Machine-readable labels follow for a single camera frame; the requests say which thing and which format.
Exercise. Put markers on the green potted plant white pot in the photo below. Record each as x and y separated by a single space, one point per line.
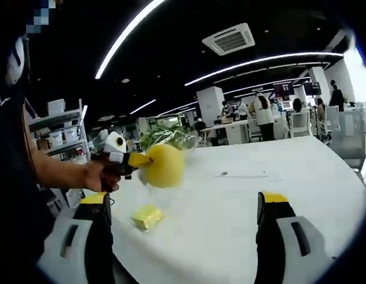
165 136

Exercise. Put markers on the clear plastic bag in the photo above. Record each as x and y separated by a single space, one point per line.
189 145

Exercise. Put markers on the long curved ceiling light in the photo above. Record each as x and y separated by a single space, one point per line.
260 62
126 35

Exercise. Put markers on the yellow rectangular silicone block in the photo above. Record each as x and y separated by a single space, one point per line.
148 219

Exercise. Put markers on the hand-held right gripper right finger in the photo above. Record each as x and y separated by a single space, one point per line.
269 236

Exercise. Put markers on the person's left hand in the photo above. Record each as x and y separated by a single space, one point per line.
95 176

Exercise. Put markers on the white paper strip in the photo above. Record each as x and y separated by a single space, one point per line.
245 174

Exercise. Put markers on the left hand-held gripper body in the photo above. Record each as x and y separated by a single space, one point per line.
115 145

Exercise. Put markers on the white office desk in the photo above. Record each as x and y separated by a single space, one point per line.
227 130

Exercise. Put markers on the short ceiling light strip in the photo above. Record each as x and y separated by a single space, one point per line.
143 106

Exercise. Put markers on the person's dark shirt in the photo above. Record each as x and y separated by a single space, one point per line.
11 177

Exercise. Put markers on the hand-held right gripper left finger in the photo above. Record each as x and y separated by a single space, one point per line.
95 236

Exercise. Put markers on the ceiling air conditioner vent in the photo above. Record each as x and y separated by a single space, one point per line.
229 39

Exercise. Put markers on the grey mesh office chair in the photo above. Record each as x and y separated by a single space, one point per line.
349 136

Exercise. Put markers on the white chest-worn device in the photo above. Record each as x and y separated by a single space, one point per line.
15 63

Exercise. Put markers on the grey storage shelf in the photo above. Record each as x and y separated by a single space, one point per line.
64 133

